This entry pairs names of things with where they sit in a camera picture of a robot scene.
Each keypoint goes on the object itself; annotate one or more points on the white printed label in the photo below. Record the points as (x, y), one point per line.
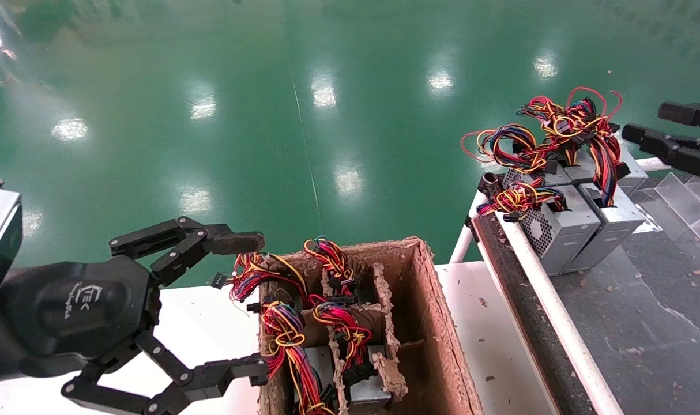
(650, 226)

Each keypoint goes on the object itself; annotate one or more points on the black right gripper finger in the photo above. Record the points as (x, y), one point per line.
(693, 117)
(684, 151)

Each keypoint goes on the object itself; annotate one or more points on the brown cardboard box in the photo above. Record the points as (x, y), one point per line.
(436, 334)

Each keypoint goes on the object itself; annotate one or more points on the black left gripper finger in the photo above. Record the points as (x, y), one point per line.
(237, 242)

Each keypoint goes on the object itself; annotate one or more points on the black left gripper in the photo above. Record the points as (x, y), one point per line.
(76, 311)

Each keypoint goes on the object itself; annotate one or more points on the black conveyor roller end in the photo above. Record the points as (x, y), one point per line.
(491, 183)

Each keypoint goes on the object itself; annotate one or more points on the short white conveyor rail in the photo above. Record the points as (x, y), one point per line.
(653, 164)

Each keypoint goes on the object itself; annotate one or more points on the white conveyor leg tube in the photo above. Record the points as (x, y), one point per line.
(460, 248)

